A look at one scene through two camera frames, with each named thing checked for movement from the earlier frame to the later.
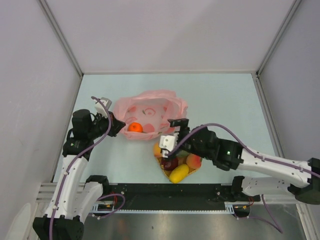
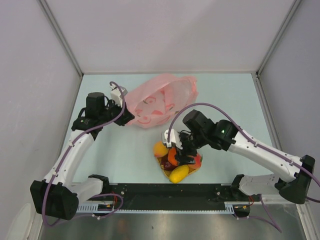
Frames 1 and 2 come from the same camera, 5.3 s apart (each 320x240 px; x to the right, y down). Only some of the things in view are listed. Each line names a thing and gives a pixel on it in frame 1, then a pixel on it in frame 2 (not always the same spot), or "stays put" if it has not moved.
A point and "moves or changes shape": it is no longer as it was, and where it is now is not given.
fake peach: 193,161 stays put
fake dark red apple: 170,164 stays put
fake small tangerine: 135,126 → 171,157
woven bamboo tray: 181,160 stays put
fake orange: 156,150 stays put
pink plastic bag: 145,113 moves or changes shape
